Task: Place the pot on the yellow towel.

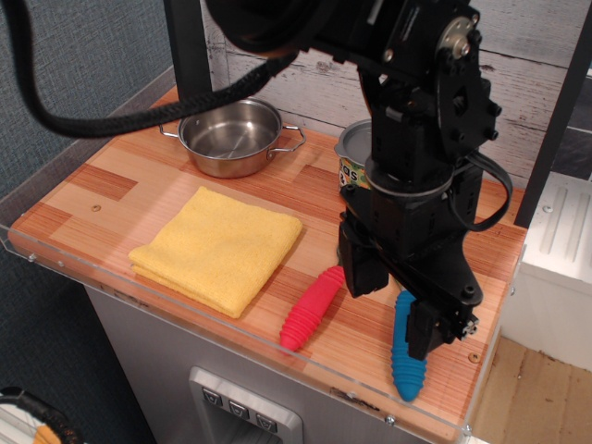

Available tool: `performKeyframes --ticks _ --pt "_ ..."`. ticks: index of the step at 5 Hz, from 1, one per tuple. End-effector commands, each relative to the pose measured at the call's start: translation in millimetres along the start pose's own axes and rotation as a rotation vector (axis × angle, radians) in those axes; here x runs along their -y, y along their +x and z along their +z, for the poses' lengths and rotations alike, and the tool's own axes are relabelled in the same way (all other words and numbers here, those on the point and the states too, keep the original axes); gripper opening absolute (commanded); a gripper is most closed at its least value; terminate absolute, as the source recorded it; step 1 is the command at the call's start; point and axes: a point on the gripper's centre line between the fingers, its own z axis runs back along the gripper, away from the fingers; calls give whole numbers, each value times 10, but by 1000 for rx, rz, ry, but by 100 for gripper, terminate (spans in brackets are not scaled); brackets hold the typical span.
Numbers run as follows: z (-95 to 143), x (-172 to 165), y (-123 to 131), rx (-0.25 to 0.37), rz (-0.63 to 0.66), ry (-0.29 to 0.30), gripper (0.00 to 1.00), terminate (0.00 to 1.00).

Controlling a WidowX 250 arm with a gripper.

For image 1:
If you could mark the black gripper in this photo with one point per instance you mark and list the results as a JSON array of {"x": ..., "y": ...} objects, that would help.
[{"x": 416, "y": 236}]

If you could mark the small steel pot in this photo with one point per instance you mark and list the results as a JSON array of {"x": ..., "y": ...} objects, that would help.
[{"x": 237, "y": 140}]

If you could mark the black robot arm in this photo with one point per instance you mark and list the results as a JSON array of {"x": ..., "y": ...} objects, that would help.
[{"x": 431, "y": 110}]

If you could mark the yellow folded towel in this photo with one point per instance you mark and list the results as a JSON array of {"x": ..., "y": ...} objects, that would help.
[{"x": 218, "y": 251}]

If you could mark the white toy appliance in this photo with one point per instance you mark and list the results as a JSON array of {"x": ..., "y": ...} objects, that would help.
[{"x": 549, "y": 306}]

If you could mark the patterned peas carrots can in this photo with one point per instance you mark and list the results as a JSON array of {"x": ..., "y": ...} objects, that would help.
[{"x": 353, "y": 149}]

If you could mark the silver button panel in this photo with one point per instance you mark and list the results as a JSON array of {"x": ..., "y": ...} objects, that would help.
[{"x": 232, "y": 414}]

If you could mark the grey toy cabinet front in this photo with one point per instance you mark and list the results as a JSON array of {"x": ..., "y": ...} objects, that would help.
[{"x": 157, "y": 351}]

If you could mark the orange object at corner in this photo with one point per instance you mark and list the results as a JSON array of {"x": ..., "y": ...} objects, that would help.
[{"x": 45, "y": 435}]

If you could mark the blue handled fork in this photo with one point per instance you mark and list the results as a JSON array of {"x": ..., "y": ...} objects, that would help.
[{"x": 408, "y": 373}]

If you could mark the red handled spoon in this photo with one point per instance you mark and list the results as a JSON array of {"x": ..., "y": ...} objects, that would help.
[{"x": 307, "y": 314}]

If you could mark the black right post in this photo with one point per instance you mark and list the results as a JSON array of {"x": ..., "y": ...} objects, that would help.
[{"x": 572, "y": 85}]

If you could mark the black post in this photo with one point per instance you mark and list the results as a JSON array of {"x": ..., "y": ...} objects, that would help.
[
  {"x": 572, "y": 85},
  {"x": 184, "y": 20}
]

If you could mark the black left post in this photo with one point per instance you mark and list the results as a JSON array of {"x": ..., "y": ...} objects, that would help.
[{"x": 184, "y": 20}]

